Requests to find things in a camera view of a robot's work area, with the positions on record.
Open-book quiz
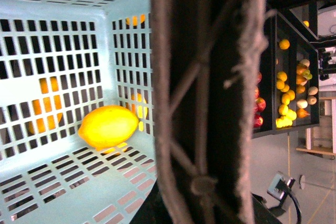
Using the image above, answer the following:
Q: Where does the yellow lemon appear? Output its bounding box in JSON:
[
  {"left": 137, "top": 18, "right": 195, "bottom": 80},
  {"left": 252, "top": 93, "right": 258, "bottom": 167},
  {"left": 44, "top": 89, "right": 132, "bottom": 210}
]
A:
[{"left": 78, "top": 105, "right": 139, "bottom": 150}]

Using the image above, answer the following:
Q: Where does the brown basket handle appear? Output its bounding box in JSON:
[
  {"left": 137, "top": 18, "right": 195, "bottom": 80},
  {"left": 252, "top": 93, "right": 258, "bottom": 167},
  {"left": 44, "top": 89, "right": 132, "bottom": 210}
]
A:
[{"left": 151, "top": 0, "right": 268, "bottom": 223}]

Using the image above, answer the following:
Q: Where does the light blue plastic basket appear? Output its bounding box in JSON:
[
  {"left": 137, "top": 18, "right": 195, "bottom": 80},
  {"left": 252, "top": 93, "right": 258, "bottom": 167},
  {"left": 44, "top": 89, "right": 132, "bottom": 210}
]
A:
[{"left": 1, "top": 0, "right": 156, "bottom": 223}]

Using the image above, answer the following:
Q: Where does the black fruit shelf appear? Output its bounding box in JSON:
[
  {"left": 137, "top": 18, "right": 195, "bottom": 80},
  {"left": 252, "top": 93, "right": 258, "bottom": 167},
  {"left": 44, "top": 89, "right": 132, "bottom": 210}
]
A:
[{"left": 253, "top": 0, "right": 335, "bottom": 137}]

